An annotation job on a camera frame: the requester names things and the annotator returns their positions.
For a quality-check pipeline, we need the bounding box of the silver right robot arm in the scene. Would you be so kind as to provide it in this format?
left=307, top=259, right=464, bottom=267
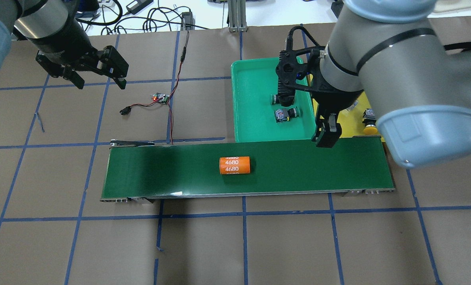
left=273, top=0, right=471, bottom=169

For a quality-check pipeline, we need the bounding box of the yellow push button large cap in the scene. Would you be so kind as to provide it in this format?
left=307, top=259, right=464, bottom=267
left=362, top=108, right=378, bottom=135

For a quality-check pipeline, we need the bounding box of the orange cylinder with label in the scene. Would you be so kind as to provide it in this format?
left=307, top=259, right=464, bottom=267
left=219, top=156, right=251, bottom=175

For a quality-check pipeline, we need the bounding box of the yellow push button small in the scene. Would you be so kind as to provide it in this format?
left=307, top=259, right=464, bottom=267
left=344, top=99, right=359, bottom=112

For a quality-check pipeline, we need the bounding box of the small motor controller board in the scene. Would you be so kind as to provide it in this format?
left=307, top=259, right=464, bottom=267
left=152, top=93, right=170, bottom=105

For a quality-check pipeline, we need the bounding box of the green push button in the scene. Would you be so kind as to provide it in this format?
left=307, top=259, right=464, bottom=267
left=274, top=108, right=300, bottom=123
left=271, top=93, right=295, bottom=108

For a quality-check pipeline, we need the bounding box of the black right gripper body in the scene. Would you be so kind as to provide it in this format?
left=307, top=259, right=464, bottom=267
left=275, top=26, right=363, bottom=121

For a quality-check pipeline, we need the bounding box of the aluminium frame post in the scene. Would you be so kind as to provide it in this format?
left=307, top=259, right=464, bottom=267
left=227, top=0, right=248, bottom=33

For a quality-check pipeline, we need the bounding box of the green plastic tray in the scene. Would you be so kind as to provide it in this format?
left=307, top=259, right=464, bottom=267
left=231, top=57, right=315, bottom=143

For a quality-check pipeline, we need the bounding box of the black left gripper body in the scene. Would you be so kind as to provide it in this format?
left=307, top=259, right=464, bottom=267
left=35, top=49, right=111, bottom=79

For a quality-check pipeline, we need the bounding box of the black power adapter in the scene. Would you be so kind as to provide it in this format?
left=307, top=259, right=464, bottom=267
left=331, top=0, right=344, bottom=19

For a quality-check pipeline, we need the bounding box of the red black wire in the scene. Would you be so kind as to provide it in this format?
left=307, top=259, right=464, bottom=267
left=119, top=30, right=191, bottom=145

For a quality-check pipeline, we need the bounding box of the green conveyor belt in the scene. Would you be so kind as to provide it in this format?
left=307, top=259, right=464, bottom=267
left=100, top=137, right=395, bottom=202

